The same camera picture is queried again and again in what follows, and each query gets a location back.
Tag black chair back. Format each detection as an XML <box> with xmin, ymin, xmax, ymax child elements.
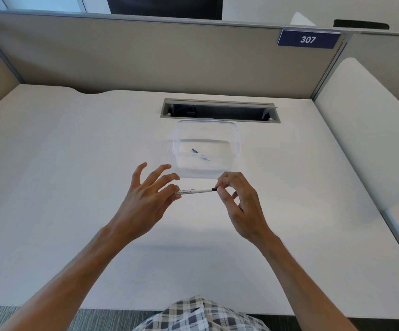
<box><xmin>333</xmin><ymin>19</ymin><xmax>390</xmax><ymax>30</ymax></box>

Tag beige neighbouring partition panel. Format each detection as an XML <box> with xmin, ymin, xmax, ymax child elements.
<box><xmin>337</xmin><ymin>32</ymin><xmax>399</xmax><ymax>106</ymax></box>

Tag person's left forearm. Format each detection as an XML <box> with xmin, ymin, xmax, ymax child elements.
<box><xmin>0</xmin><ymin>225</ymin><xmax>131</xmax><ymax>331</ymax></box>

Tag blue number sign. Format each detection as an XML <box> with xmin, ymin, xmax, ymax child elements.
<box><xmin>277</xmin><ymin>29</ymin><xmax>342</xmax><ymax>50</ymax></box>

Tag plaid shorts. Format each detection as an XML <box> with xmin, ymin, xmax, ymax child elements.
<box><xmin>132</xmin><ymin>295</ymin><xmax>273</xmax><ymax>331</ymax></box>

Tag person's left hand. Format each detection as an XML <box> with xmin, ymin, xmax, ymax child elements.
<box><xmin>108</xmin><ymin>162</ymin><xmax>182</xmax><ymax>242</ymax></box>

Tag white rounded side divider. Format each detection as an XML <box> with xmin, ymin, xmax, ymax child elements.
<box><xmin>314</xmin><ymin>57</ymin><xmax>399</xmax><ymax>212</ymax></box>

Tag white pen with black cap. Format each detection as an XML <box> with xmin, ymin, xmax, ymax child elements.
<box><xmin>175</xmin><ymin>188</ymin><xmax>214</xmax><ymax>195</ymax></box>

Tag person's right hand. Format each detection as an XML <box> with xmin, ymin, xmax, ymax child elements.
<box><xmin>215</xmin><ymin>171</ymin><xmax>274</xmax><ymax>247</ymax></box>

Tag person's right forearm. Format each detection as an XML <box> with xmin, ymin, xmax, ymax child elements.
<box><xmin>258</xmin><ymin>232</ymin><xmax>358</xmax><ymax>331</ymax></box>

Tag white divider tip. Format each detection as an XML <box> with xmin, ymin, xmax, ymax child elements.
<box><xmin>289</xmin><ymin>11</ymin><xmax>317</xmax><ymax>27</ymax></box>

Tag glass door with metal frame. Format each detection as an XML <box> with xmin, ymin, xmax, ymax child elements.
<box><xmin>0</xmin><ymin>0</ymin><xmax>112</xmax><ymax>13</ymax></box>

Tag black monitor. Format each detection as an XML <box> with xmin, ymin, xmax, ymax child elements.
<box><xmin>105</xmin><ymin>0</ymin><xmax>223</xmax><ymax>21</ymax></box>

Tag clear plastic container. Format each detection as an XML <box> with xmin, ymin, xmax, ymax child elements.
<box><xmin>171</xmin><ymin>120</ymin><xmax>241</xmax><ymax>179</ymax></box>

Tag grey desk cable tray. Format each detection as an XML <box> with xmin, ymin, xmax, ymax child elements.
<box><xmin>160</xmin><ymin>98</ymin><xmax>281</xmax><ymax>124</ymax></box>

